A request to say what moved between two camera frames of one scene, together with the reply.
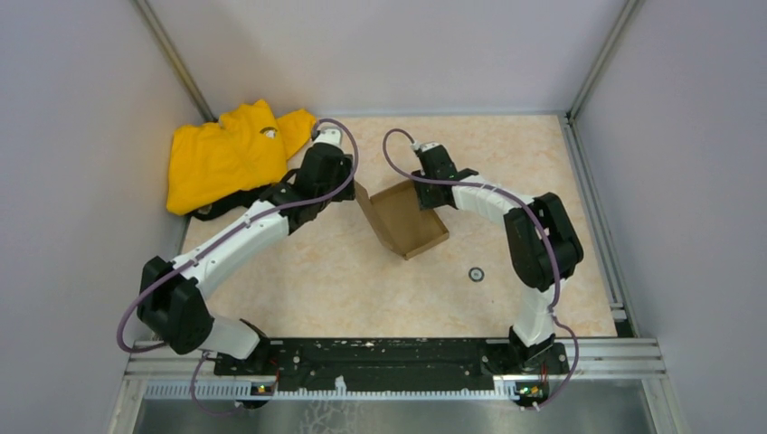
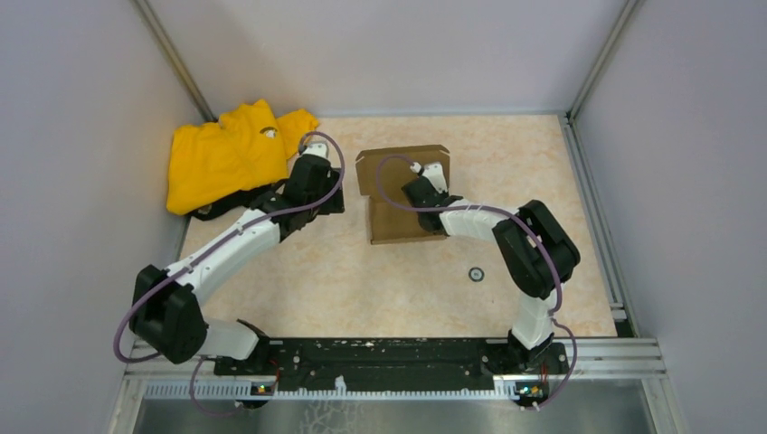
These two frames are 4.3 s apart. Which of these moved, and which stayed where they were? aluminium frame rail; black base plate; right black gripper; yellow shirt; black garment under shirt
Moved: right black gripper
Stayed: black base plate; aluminium frame rail; black garment under shirt; yellow shirt
